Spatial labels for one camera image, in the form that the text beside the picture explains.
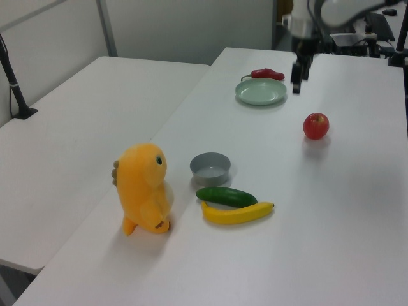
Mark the black computer mouse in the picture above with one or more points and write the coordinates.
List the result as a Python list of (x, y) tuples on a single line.
[(389, 12)]

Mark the dark red chili pepper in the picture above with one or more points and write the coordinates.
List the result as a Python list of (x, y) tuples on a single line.
[(267, 73)]

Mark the black laptop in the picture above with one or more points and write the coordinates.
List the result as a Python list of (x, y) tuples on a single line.
[(381, 25)]

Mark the orange plush bird toy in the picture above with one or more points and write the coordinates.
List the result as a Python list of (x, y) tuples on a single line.
[(140, 188)]

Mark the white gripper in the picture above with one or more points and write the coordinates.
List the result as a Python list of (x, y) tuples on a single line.
[(304, 44)]

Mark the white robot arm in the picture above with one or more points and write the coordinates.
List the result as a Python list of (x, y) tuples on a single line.
[(347, 11)]

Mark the pale green plate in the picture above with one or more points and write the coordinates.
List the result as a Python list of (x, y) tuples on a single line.
[(259, 92)]

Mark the grey electronics box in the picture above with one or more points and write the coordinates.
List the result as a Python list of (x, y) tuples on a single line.
[(347, 41)]

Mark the green cucumber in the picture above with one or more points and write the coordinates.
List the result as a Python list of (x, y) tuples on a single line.
[(226, 196)]

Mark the grey partition post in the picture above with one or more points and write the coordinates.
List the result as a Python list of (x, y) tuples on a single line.
[(106, 25)]

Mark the red apple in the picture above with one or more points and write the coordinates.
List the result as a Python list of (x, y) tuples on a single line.
[(315, 127)]

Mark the white folding table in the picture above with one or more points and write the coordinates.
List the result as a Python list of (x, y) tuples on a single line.
[(79, 143)]

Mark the black pole with base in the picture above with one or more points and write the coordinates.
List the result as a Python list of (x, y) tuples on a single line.
[(14, 86)]

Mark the yellow banana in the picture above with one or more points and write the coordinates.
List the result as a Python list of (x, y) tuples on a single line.
[(236, 216)]

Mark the black stand with flat foot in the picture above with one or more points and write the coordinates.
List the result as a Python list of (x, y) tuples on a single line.
[(398, 55)]

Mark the grey round bowl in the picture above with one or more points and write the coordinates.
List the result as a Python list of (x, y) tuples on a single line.
[(210, 179)]

